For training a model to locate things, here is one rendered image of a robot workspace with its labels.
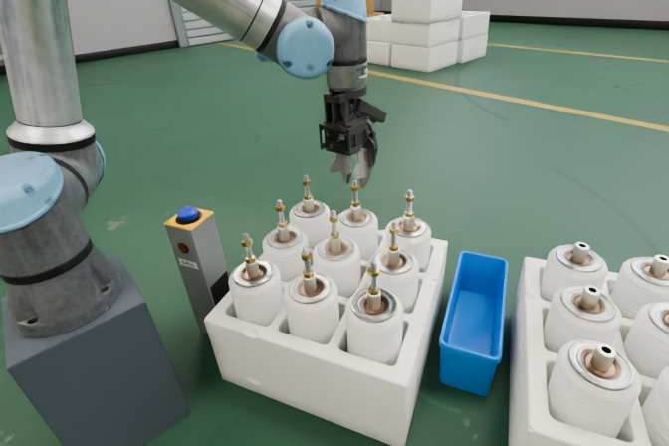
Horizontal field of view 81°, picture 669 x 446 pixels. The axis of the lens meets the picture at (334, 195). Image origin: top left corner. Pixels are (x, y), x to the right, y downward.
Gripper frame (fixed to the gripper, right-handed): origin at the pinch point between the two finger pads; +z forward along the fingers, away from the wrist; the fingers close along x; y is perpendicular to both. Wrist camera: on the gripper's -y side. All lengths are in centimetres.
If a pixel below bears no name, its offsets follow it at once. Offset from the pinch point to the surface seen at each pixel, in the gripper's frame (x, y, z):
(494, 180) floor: 10, -80, 35
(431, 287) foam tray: 20.2, 5.0, 16.8
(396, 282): 16.8, 13.5, 10.6
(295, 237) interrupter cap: -6.9, 13.7, 9.5
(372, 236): 4.5, 1.3, 12.7
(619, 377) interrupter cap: 50, 15, 9
